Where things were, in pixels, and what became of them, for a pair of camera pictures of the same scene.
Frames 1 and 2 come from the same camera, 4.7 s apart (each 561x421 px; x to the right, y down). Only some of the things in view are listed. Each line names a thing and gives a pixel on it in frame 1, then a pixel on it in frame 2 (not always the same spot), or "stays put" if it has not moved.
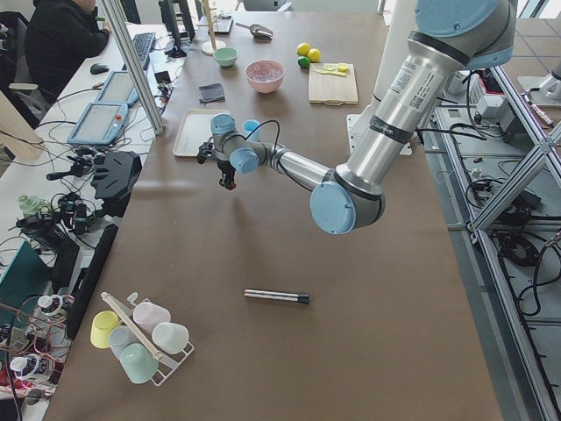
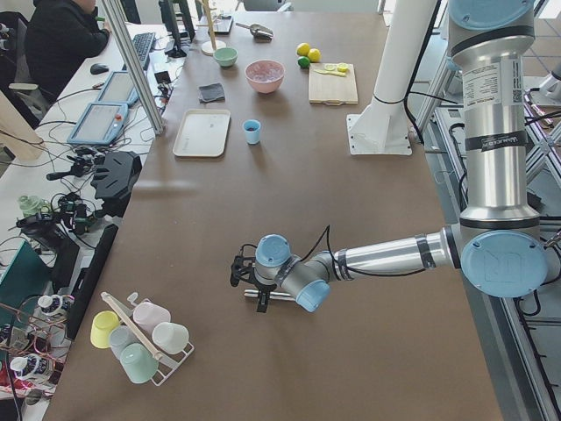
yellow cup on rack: x=102 y=323 stays put
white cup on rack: x=170 y=338 stays put
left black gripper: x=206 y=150 to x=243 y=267
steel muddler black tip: x=301 y=298 stays put
